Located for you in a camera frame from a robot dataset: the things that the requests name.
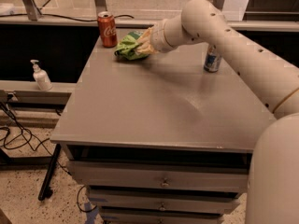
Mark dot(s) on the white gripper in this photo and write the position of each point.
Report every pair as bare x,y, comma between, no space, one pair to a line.
158,36

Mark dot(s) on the green rice chip bag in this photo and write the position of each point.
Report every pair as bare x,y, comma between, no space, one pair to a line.
126,48

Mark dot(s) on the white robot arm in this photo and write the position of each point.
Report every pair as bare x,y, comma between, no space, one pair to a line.
273,184

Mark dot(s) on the red coke can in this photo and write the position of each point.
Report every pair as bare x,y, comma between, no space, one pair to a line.
107,28

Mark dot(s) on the silver blue energy drink can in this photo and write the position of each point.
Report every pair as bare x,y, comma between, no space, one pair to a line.
213,59

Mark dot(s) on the grey drawer cabinet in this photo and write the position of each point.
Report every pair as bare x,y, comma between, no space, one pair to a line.
165,110

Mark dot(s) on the white pump bottle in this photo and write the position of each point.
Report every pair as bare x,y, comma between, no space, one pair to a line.
41,77

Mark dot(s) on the grey side shelf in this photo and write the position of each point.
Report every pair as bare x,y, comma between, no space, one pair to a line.
27,92

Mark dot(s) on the top grey drawer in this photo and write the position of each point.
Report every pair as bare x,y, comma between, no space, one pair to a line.
153,177

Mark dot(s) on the grey drawer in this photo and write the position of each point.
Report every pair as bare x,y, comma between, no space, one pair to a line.
139,216
171,201
153,177

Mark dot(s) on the black metal leg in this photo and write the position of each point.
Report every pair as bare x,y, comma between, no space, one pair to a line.
45,188

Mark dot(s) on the middle grey drawer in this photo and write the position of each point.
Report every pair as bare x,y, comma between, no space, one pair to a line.
171,201

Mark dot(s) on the bottom grey drawer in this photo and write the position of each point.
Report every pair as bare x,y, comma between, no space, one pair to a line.
139,216

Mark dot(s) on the metal window frame rail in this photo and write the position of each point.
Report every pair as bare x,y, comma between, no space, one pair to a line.
243,15

